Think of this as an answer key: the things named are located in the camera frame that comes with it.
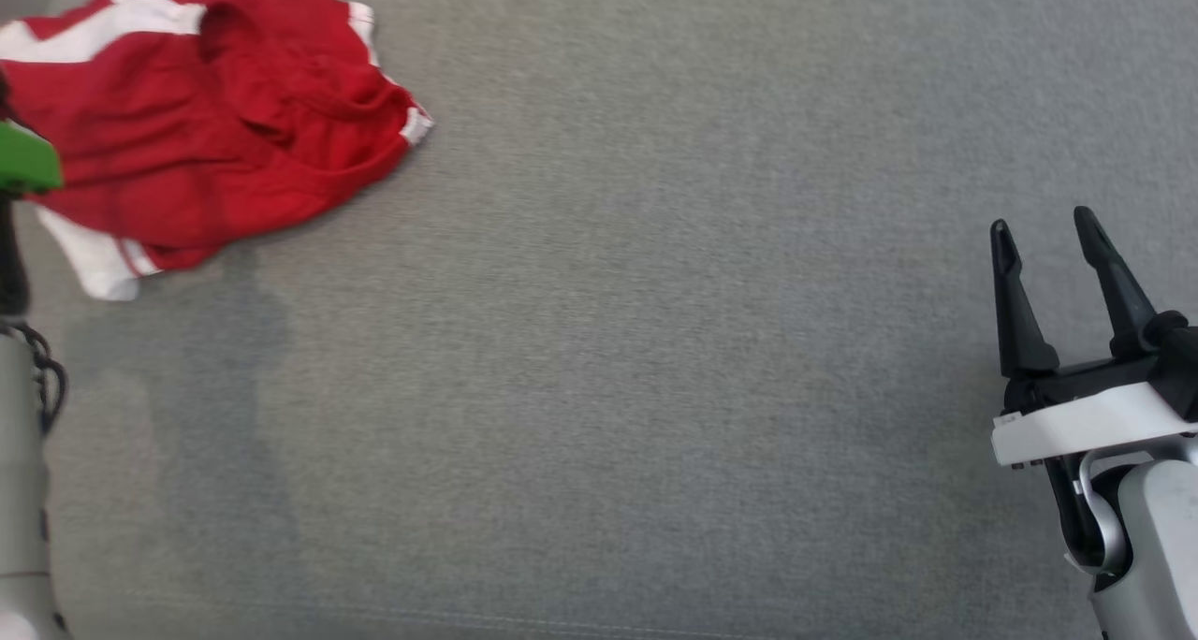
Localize red shorts with white stripes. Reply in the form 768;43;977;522
0;0;434;301

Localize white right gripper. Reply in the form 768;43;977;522
990;207;1198;468

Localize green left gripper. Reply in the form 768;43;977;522
0;121;65;195

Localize black coiled left arm cable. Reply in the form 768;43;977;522
14;324;69;435

